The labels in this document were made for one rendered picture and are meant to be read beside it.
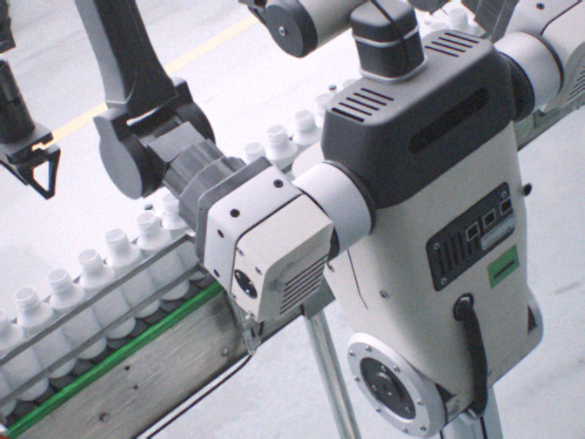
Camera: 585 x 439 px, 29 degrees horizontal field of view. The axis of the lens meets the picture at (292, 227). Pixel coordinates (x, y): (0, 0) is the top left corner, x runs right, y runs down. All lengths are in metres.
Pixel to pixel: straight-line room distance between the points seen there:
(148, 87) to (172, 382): 0.92
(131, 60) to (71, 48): 4.42
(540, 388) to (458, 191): 1.86
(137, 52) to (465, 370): 0.54
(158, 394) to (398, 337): 0.78
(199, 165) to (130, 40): 0.15
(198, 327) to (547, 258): 1.67
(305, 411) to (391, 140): 2.06
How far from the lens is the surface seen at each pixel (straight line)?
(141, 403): 2.01
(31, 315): 1.87
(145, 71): 1.20
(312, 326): 2.25
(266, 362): 3.34
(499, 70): 1.25
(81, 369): 1.94
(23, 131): 1.57
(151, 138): 1.20
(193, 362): 2.04
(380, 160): 1.16
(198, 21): 5.45
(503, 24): 1.37
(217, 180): 1.15
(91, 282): 1.89
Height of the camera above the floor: 2.18
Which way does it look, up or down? 35 degrees down
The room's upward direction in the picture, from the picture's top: 17 degrees counter-clockwise
